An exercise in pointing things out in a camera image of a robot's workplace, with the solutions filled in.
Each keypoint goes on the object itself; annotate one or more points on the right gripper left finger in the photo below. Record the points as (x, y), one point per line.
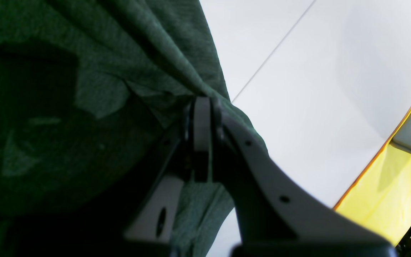
(161, 176)

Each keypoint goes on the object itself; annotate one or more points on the dark green t-shirt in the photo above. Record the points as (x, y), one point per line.
(86, 88)

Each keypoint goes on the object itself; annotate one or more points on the yellow table edge pad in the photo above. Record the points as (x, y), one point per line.
(379, 198)

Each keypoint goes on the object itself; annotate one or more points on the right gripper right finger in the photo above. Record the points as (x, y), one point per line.
(276, 217)

